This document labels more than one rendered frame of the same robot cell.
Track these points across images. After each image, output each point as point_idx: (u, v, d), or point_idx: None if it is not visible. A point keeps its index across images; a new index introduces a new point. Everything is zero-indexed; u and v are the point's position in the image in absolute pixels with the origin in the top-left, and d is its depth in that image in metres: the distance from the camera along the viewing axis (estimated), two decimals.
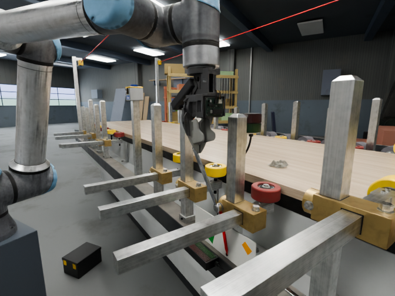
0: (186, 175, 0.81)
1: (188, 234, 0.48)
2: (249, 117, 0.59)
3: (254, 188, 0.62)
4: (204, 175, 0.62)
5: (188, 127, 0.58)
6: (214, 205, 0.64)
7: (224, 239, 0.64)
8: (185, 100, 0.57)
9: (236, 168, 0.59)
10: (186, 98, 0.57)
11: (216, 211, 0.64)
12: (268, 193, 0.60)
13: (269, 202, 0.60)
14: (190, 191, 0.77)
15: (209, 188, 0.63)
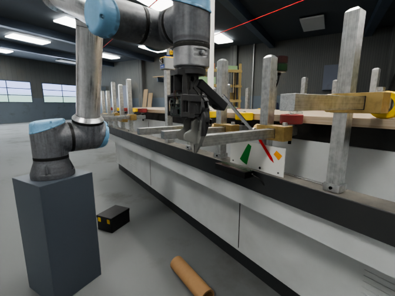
0: (221, 118, 1.00)
1: (243, 132, 0.68)
2: (279, 57, 0.78)
3: (284, 114, 0.82)
4: (235, 110, 0.85)
5: (187, 125, 0.62)
6: (250, 130, 0.83)
7: (267, 152, 0.80)
8: None
9: (268, 96, 0.78)
10: None
11: None
12: (294, 116, 0.80)
13: (295, 123, 0.80)
14: (226, 128, 0.97)
15: (242, 118, 0.84)
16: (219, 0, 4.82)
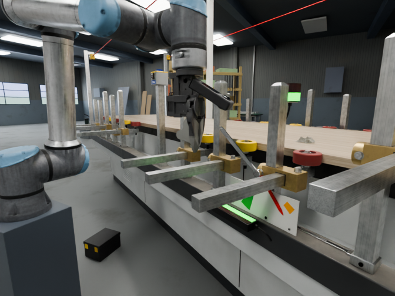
0: (219, 150, 0.85)
1: (250, 185, 0.54)
2: (290, 86, 0.63)
3: (298, 154, 0.67)
4: (236, 147, 0.70)
5: None
6: (254, 172, 0.68)
7: (275, 201, 0.65)
8: None
9: (277, 133, 0.63)
10: None
11: (257, 176, 0.67)
12: (311, 157, 0.65)
13: (313, 165, 0.66)
14: (225, 163, 0.81)
15: (244, 157, 0.69)
16: (218, 2, 4.67)
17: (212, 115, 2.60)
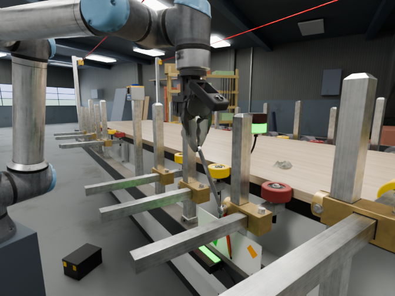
0: (188, 176, 0.79)
1: (203, 234, 0.48)
2: (254, 117, 0.57)
3: (265, 188, 0.61)
4: (208, 177, 0.60)
5: (205, 125, 0.63)
6: (218, 208, 0.62)
7: (228, 242, 0.63)
8: None
9: (240, 169, 0.57)
10: None
11: (220, 214, 0.62)
12: (279, 193, 0.59)
13: (280, 202, 0.60)
14: (193, 192, 0.76)
15: (214, 189, 0.61)
16: (213, 4, 4.61)
17: None
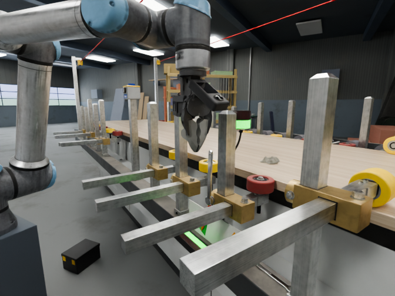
0: (180, 171, 0.84)
1: (189, 220, 0.53)
2: (238, 114, 0.61)
3: (250, 181, 0.66)
4: (209, 177, 0.60)
5: (205, 125, 0.63)
6: (207, 199, 0.66)
7: None
8: None
9: (226, 162, 0.62)
10: None
11: (206, 203, 0.67)
12: (262, 185, 0.64)
13: (263, 193, 0.64)
14: (184, 186, 0.80)
15: (209, 187, 0.63)
16: (211, 5, 4.66)
17: None
